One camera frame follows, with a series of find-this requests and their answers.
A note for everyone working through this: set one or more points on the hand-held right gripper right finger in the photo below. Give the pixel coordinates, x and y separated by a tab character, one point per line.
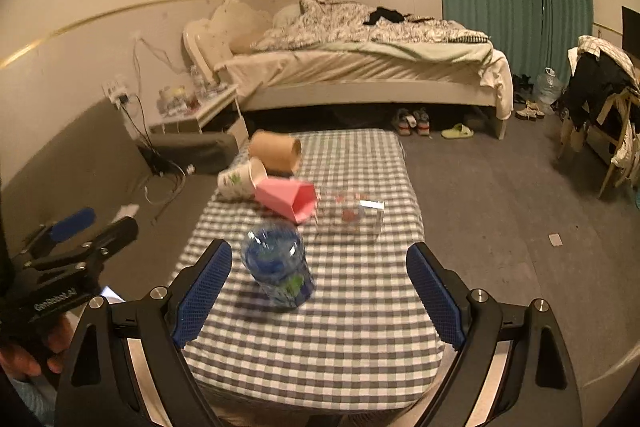
434	294

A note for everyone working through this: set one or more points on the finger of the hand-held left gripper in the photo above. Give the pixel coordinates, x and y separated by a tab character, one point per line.
117	233
74	222

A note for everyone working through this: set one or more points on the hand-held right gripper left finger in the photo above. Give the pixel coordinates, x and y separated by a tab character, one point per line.
202	292

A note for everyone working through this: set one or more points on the blue water bottle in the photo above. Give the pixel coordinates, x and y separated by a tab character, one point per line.
277	264

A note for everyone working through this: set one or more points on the clear glass cup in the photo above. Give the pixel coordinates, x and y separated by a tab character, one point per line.
350	212

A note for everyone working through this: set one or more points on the white cup with green print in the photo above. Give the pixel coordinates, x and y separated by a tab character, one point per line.
239	179

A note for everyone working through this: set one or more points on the pink cup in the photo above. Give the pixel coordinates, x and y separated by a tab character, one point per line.
286	201

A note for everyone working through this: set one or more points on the brown paper cup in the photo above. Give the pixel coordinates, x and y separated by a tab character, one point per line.
272	152

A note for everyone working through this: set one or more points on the person's left hand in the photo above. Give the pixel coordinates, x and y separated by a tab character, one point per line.
20	363

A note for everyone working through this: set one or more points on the white paper scrap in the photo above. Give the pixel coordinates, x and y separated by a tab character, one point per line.
555	240
129	210

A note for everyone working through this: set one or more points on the checkered tablecloth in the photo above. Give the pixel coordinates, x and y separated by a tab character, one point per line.
350	332

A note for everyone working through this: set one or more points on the dark grey case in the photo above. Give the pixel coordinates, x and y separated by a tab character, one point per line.
192	152

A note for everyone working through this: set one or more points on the white nightstand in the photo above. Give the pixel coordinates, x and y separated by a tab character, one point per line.
210	112

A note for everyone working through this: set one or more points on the green slipper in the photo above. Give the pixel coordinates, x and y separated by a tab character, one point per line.
457	132

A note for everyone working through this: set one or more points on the clear plastic bottle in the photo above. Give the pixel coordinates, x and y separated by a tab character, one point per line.
198	82

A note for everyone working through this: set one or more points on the grey sneaker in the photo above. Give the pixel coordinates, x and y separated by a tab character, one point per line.
422	122
402	122

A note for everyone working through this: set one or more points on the white sneakers pair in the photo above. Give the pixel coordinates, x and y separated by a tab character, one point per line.
530	111

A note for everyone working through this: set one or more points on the wooden chair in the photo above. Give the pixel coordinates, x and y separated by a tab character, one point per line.
617	157

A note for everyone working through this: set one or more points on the clear water jug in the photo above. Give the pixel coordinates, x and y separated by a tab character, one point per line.
547	88

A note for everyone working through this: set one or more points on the cream bed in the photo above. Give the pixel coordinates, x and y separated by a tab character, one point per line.
350	69

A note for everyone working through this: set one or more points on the cream pillow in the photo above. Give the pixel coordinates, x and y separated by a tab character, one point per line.
240	24

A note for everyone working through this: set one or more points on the dark clothes pile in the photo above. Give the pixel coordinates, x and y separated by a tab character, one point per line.
597	77

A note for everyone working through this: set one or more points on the grey pillow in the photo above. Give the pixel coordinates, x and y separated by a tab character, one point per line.
287	14

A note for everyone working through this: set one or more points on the patterned blanket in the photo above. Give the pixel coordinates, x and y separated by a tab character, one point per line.
345	27

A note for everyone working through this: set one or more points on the black garment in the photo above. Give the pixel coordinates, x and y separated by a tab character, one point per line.
387	15

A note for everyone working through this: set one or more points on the black screen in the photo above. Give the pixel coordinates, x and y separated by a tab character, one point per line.
631	22

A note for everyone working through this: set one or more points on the white wall power strip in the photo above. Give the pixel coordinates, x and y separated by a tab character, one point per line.
116	91

